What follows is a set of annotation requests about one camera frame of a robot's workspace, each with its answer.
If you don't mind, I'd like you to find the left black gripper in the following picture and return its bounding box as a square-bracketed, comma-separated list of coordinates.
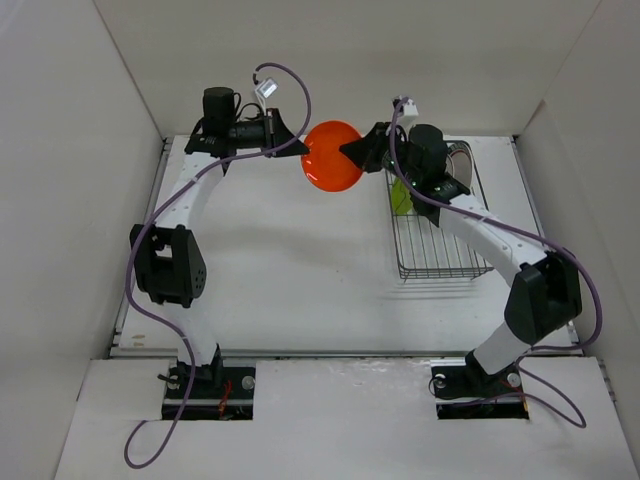
[228, 108, 310, 159]

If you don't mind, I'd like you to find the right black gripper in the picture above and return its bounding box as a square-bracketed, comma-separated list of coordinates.
[339, 122, 421, 188]

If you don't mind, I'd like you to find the orange plate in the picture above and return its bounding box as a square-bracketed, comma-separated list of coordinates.
[301, 120, 363, 193]

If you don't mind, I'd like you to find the white plate green red rim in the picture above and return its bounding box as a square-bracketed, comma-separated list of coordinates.
[446, 142, 474, 188]

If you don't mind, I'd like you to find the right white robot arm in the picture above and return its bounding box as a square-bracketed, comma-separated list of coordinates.
[339, 123, 582, 394]

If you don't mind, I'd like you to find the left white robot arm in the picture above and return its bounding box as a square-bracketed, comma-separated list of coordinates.
[126, 78, 309, 397]

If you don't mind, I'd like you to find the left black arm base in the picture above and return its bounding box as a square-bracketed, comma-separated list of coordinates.
[158, 352, 256, 421]

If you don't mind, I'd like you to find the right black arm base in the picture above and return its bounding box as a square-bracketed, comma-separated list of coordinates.
[428, 358, 529, 420]

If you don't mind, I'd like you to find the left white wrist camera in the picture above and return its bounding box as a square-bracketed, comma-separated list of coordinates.
[253, 77, 279, 110]

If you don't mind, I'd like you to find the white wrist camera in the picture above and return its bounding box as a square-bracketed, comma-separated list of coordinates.
[393, 96, 419, 126]
[253, 77, 279, 110]

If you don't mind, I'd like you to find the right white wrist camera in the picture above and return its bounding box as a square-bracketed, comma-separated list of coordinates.
[393, 96, 419, 126]

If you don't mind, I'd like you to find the grey wire dish rack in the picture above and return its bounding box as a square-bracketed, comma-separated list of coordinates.
[385, 140, 493, 281]

